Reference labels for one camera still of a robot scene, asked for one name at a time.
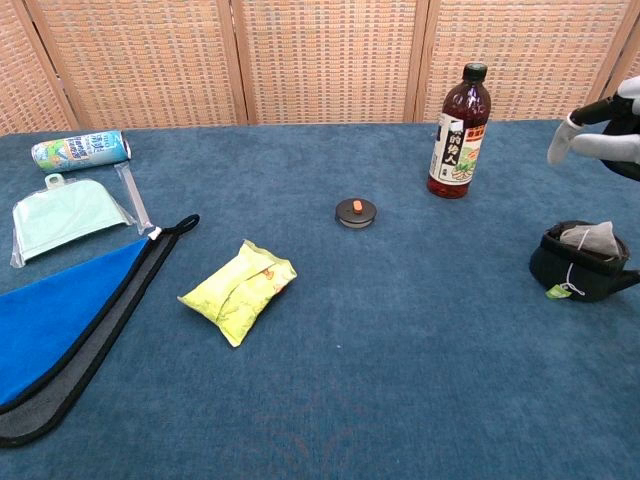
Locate clear wrapped straw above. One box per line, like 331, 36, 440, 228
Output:
113, 163, 162, 237

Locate black teapot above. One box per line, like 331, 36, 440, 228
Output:
528, 219, 640, 304

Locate black lid with orange knob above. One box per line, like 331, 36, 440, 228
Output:
334, 197, 378, 232

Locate yellow green tissue pack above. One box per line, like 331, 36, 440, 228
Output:
177, 239, 298, 349

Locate brown tea bottle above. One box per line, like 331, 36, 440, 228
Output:
426, 62, 493, 200

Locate light green packaged dustpan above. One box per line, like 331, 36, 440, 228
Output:
9, 172, 137, 270

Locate blue and grey cloth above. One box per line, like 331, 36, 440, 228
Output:
0, 213, 201, 449

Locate blue table mat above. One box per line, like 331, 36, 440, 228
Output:
0, 117, 640, 480

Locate light blue drink can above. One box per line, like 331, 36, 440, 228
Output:
30, 129, 133, 175

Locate wood rattan folding screen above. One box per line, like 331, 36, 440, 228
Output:
0, 0, 640, 137

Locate tea bag with green tag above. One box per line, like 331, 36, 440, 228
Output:
544, 220, 617, 302

